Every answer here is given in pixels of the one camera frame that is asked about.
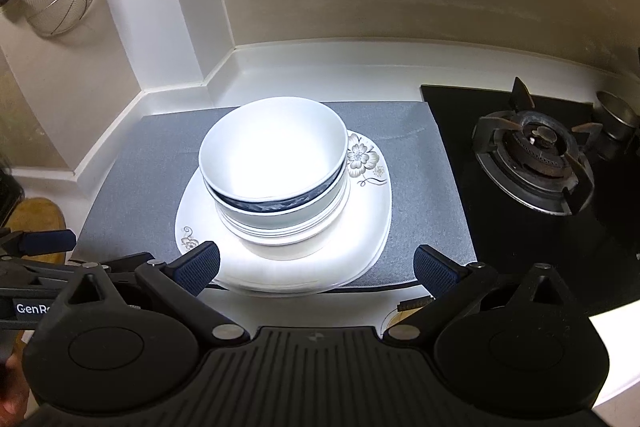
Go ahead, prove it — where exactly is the black burner grate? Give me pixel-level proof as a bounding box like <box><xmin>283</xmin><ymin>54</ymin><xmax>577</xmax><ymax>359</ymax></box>
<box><xmin>472</xmin><ymin>77</ymin><xmax>598</xmax><ymax>217</ymax></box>

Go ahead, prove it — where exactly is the grey drying mat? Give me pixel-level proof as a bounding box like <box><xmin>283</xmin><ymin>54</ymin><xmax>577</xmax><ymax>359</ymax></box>
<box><xmin>75</xmin><ymin>101</ymin><xmax>477</xmax><ymax>290</ymax></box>

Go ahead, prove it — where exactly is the wooden cutting board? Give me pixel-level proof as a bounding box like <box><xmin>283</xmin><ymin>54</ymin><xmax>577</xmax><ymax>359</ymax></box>
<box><xmin>9</xmin><ymin>198</ymin><xmax>68</xmax><ymax>265</ymax></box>

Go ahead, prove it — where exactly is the white bowl with blue pattern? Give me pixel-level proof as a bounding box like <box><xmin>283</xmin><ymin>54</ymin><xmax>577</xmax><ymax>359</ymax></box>
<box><xmin>198</xmin><ymin>96</ymin><xmax>348</xmax><ymax>215</ymax></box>

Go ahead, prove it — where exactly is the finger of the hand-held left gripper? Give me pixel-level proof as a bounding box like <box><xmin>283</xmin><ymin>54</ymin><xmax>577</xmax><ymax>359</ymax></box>
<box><xmin>14</xmin><ymin>229</ymin><xmax>77</xmax><ymax>257</ymax></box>

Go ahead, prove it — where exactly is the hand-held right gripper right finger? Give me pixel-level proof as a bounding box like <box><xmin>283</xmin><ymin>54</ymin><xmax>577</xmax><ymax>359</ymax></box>
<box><xmin>382</xmin><ymin>244</ymin><xmax>573</xmax><ymax>343</ymax></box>

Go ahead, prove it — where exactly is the white floral square plate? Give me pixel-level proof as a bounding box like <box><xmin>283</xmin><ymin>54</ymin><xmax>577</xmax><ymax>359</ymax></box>
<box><xmin>175</xmin><ymin>129</ymin><xmax>392</xmax><ymax>289</ymax></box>
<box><xmin>214</xmin><ymin>257</ymin><xmax>382</xmax><ymax>294</ymax></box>

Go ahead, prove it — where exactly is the beige ridged bowl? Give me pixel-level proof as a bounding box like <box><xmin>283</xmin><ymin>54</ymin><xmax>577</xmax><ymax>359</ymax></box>
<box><xmin>220</xmin><ymin>187</ymin><xmax>352</xmax><ymax>260</ymax></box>

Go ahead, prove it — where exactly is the small metal pot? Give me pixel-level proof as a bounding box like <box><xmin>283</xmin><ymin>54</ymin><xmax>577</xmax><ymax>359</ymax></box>
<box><xmin>595</xmin><ymin>91</ymin><xmax>640</xmax><ymax>142</ymax></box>

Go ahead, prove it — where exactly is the person's left hand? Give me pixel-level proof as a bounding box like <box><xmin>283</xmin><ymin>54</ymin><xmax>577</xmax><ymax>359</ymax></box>
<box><xmin>0</xmin><ymin>347</ymin><xmax>28</xmax><ymax>427</ymax></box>

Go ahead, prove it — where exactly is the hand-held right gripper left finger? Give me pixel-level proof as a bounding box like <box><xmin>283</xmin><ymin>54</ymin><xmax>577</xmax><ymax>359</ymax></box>
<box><xmin>62</xmin><ymin>241</ymin><xmax>251</xmax><ymax>343</ymax></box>

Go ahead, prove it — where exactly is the black glass gas stove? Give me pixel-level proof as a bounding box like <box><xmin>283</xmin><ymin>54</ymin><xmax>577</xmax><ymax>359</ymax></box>
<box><xmin>420</xmin><ymin>82</ymin><xmax>640</xmax><ymax>314</ymax></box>

